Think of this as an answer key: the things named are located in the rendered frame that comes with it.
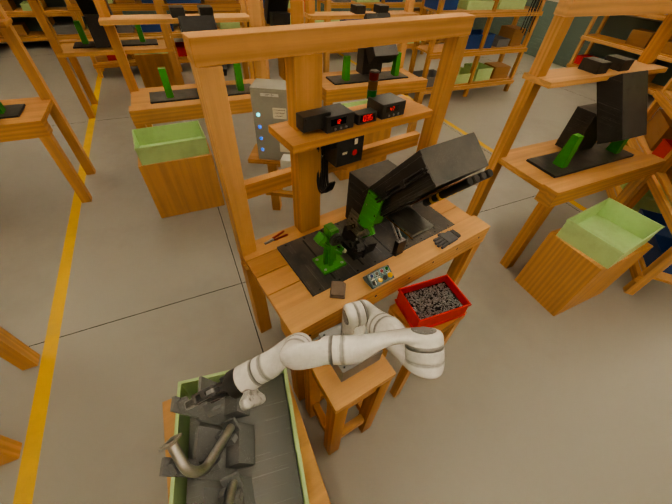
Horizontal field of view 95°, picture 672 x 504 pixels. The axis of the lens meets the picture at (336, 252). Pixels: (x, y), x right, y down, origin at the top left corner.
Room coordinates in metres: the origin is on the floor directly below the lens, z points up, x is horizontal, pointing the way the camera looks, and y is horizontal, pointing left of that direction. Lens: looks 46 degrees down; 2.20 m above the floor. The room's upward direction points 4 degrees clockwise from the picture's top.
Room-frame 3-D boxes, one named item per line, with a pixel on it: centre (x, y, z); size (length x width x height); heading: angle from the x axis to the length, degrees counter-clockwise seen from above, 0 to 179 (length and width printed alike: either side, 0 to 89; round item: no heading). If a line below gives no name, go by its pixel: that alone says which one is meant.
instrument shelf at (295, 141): (1.65, -0.06, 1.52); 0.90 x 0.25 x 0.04; 127
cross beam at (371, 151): (1.73, 0.01, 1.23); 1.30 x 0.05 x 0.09; 127
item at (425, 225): (1.41, -0.34, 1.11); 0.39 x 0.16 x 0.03; 37
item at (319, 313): (1.22, -0.38, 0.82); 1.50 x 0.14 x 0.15; 127
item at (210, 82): (1.68, -0.03, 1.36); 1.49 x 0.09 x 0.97; 127
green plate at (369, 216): (1.34, -0.19, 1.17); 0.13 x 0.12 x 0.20; 127
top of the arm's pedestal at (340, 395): (0.63, -0.09, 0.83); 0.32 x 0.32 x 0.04; 34
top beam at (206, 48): (1.68, -0.03, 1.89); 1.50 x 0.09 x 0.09; 127
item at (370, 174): (1.61, -0.22, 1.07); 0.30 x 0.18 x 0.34; 127
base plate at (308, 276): (1.44, -0.21, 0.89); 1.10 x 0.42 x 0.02; 127
